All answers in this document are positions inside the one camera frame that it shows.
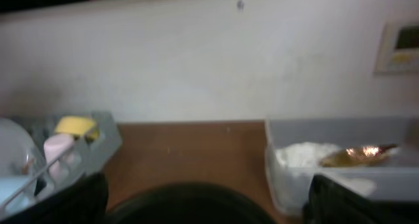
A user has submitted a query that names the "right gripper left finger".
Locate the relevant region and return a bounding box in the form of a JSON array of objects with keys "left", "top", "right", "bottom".
[{"left": 1, "top": 173, "right": 109, "bottom": 224}]

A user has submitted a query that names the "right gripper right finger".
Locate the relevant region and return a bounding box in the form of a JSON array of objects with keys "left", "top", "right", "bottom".
[{"left": 302, "top": 175, "right": 418, "bottom": 224}]

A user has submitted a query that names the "white napkin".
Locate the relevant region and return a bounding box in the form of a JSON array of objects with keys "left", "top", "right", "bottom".
[{"left": 276, "top": 142, "right": 377, "bottom": 196}]

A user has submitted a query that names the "brown snack wrapper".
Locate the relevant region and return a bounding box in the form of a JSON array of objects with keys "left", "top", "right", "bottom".
[{"left": 318, "top": 143, "right": 399, "bottom": 168}]

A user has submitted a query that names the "pink cup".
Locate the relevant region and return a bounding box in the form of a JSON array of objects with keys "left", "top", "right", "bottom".
[{"left": 43, "top": 134, "right": 78, "bottom": 181}]

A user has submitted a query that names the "yellow bowl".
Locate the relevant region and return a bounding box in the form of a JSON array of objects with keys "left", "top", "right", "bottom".
[{"left": 54, "top": 116, "right": 100, "bottom": 140}]

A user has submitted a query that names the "blue cup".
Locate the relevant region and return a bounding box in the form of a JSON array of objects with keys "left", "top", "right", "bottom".
[{"left": 1, "top": 176, "right": 37, "bottom": 214}]

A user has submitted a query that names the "grey round plate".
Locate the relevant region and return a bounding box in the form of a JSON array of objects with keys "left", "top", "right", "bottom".
[{"left": 1, "top": 118, "right": 43, "bottom": 177}]

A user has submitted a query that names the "wooden chopstick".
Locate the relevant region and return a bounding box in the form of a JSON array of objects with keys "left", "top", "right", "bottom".
[{"left": 21, "top": 158, "right": 35, "bottom": 175}]

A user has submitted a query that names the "grey plastic dishwasher rack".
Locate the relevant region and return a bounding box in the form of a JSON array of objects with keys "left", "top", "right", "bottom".
[{"left": 1, "top": 112, "right": 122, "bottom": 220}]

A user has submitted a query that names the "clear plastic bin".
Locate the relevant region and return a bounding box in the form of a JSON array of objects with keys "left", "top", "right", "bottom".
[{"left": 265, "top": 117, "right": 418, "bottom": 216}]

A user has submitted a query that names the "round black serving tray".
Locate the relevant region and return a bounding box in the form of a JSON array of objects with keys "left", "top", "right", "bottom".
[{"left": 103, "top": 182, "right": 275, "bottom": 224}]

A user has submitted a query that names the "framed picture on wall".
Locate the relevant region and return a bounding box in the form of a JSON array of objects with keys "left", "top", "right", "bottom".
[{"left": 374, "top": 20, "right": 418, "bottom": 75}]

